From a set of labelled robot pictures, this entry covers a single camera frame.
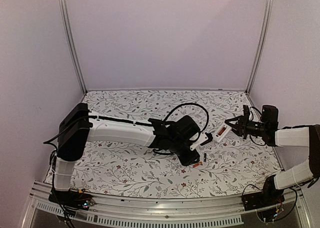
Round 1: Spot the white remote control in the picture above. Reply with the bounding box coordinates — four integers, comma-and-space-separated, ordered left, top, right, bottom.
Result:
213, 123, 232, 143

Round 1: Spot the right metal frame post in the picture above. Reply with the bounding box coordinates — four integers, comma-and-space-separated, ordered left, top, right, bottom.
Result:
245, 0, 274, 95

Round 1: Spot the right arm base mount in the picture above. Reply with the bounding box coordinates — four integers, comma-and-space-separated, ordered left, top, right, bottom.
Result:
241, 175, 285, 223

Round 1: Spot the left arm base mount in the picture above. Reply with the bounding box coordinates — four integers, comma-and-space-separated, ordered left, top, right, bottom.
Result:
48, 188, 95, 210

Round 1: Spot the metal frame post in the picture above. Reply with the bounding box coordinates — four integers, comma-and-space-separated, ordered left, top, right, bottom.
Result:
245, 0, 274, 95
58, 0, 88, 94

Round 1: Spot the floral patterned table mat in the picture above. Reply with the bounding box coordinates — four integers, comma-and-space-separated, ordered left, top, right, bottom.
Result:
70, 90, 281, 198

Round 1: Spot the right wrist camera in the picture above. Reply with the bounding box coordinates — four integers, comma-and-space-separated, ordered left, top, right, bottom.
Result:
243, 105, 254, 121

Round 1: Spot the orange battery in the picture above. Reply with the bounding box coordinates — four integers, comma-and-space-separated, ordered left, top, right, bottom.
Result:
192, 162, 203, 168

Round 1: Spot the left metal frame post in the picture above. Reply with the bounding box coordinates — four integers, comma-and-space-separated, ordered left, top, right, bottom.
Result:
58, 0, 88, 94

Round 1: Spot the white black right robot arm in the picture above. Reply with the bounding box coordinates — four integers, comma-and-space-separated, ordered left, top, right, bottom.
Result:
224, 105, 320, 206

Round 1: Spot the aluminium front rail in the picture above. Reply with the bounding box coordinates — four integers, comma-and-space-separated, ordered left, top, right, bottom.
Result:
21, 181, 312, 227

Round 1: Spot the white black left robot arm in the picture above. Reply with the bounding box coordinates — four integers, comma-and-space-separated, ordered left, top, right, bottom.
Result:
45, 103, 202, 205

